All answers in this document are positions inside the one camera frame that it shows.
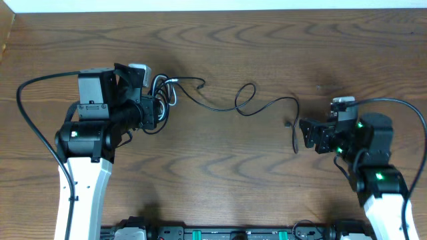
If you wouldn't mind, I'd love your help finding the white USB cable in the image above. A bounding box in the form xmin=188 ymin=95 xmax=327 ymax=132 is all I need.
xmin=155 ymin=75 xmax=179 ymax=121

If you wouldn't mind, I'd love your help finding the black USB cable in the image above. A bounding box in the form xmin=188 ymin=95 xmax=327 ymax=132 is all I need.
xmin=166 ymin=76 xmax=300 ymax=155

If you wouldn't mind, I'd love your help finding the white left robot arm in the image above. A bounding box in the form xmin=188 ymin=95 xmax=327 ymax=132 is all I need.
xmin=55 ymin=63 xmax=160 ymax=239

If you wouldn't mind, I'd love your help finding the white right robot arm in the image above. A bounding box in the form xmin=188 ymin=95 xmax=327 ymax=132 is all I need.
xmin=300 ymin=113 xmax=419 ymax=239

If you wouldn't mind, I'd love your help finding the black left camera cable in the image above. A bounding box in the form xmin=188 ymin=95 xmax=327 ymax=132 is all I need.
xmin=16 ymin=71 xmax=83 ymax=240

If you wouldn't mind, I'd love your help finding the black camera cable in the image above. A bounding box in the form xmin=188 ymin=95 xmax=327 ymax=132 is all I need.
xmin=346 ymin=97 xmax=427 ymax=240
xmin=16 ymin=71 xmax=83 ymax=240

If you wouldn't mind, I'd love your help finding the black right camera cable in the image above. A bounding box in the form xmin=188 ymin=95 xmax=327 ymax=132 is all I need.
xmin=346 ymin=97 xmax=427 ymax=240

